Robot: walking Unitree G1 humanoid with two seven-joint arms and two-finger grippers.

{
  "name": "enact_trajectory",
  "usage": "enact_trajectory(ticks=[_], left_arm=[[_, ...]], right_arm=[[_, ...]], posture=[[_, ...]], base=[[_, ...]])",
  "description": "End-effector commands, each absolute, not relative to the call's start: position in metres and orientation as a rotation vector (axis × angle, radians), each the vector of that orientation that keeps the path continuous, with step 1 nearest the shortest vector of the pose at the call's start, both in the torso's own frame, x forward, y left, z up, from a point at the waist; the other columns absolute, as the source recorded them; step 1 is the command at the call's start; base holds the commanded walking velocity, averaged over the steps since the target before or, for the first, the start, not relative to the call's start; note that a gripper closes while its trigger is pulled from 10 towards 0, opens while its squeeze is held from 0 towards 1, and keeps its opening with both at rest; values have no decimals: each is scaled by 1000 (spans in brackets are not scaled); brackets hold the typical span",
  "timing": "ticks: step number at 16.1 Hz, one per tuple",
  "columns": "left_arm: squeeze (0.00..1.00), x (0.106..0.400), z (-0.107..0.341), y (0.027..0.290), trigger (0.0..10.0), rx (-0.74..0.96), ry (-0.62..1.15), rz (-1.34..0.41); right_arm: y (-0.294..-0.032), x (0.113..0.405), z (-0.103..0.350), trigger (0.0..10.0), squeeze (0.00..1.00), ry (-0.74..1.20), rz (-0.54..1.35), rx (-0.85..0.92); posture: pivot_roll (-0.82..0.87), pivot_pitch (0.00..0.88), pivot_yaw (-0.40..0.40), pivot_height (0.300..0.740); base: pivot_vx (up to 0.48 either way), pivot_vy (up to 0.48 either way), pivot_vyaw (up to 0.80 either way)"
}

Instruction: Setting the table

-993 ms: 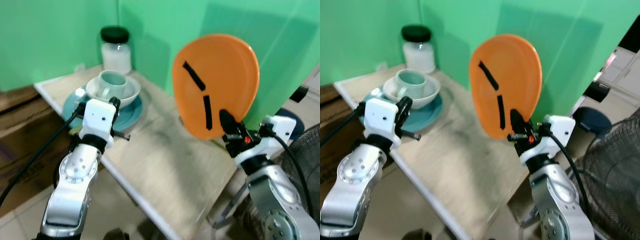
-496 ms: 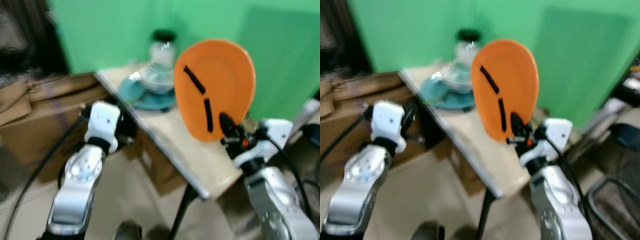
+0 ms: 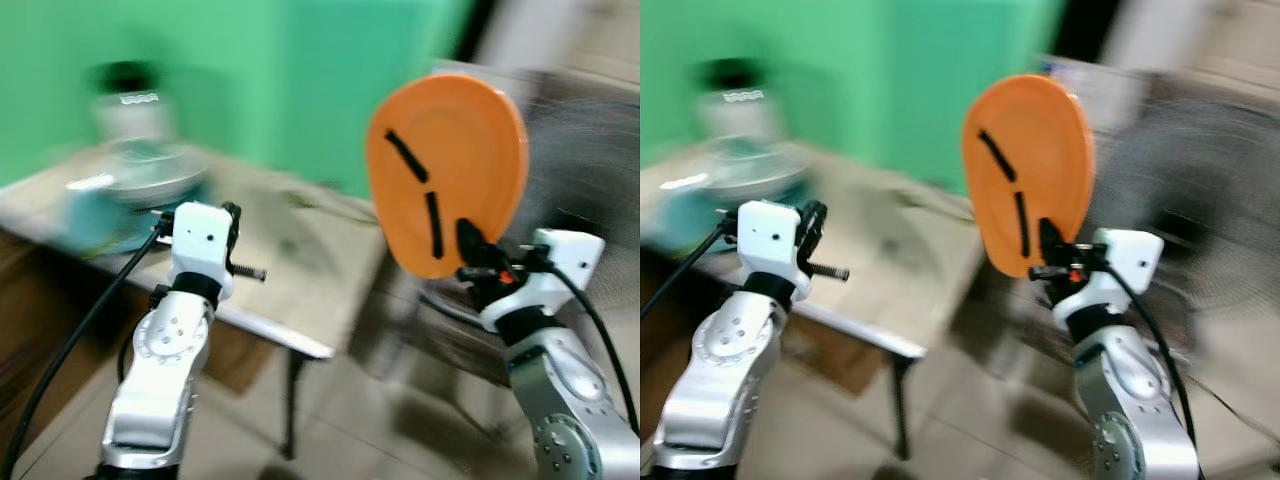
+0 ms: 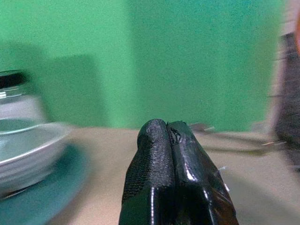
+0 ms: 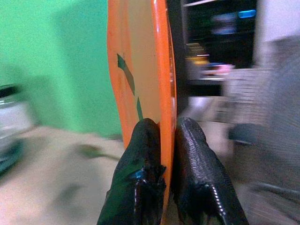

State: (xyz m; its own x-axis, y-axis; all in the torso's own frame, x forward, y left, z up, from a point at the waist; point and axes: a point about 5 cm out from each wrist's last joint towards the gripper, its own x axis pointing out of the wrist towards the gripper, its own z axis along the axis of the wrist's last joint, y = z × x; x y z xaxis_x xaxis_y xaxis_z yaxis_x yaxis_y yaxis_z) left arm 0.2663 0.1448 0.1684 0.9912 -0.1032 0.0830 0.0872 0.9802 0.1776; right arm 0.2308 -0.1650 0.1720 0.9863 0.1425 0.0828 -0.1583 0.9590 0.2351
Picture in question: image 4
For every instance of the glass jar with black lid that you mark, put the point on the glass jar with black lid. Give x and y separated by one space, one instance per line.
18 107

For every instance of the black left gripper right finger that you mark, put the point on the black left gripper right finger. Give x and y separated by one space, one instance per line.
194 182

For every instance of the white ceramic bowl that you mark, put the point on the white ceramic bowl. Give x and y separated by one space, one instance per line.
35 161

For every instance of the green backdrop panel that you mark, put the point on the green backdrop panel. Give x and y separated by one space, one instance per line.
199 58
70 23

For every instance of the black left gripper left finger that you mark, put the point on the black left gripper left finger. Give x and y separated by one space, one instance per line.
152 164

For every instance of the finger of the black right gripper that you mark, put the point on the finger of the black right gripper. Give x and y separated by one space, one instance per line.
289 126

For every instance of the teal plate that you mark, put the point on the teal plate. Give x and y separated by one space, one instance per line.
47 201

